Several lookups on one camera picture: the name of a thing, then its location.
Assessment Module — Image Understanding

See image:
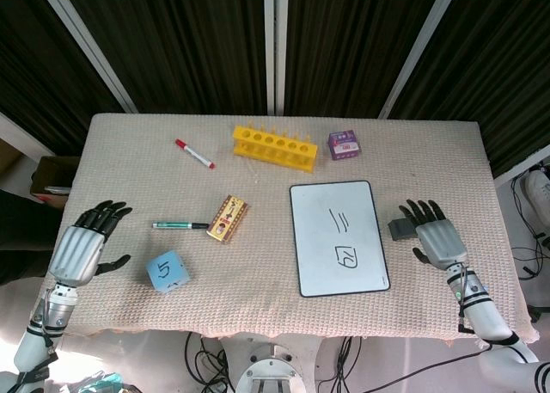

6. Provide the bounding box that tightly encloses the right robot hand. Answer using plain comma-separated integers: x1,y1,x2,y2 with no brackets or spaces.
397,199,468,272

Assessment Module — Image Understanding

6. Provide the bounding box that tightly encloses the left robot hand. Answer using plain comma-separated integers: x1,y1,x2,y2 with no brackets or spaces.
46,200,133,288

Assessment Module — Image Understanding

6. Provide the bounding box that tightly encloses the grey board eraser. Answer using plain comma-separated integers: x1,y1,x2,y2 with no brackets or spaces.
388,217,419,243

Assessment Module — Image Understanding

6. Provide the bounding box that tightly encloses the robot base column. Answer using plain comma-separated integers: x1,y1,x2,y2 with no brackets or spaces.
221,335,321,393

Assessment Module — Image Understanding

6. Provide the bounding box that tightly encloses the cardboard box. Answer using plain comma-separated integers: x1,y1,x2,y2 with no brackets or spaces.
29,155,81,205

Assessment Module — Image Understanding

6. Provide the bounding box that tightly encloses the blue numbered foam cube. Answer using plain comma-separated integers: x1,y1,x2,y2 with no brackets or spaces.
144,249,193,296

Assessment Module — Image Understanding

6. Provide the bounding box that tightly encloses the white dry-erase board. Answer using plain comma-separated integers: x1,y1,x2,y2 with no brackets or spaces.
289,180,392,298

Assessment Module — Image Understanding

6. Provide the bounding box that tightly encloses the green marker pen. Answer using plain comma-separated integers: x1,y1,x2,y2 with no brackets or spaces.
151,221,211,230

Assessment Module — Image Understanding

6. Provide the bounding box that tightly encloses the purple small box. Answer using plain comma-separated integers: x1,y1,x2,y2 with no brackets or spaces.
327,129,363,161

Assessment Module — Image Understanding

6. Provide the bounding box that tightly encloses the red capped marker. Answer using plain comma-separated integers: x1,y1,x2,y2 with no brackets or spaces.
174,138,217,170

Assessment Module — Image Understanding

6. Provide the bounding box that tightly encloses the yellow red snack box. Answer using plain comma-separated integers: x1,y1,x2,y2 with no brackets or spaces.
205,194,252,243

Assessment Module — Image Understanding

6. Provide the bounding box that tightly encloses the beige waffle tablecloth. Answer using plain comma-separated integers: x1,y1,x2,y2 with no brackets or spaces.
40,112,541,349

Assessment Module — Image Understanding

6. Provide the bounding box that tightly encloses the yellow test tube rack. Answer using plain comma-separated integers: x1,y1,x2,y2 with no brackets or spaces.
232,124,320,171

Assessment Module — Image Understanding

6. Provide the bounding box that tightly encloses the black cable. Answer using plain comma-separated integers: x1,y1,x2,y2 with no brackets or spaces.
320,343,495,393

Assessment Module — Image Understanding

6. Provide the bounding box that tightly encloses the white curtain frame post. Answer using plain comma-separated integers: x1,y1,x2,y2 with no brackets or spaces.
34,0,139,114
377,0,463,119
262,0,288,114

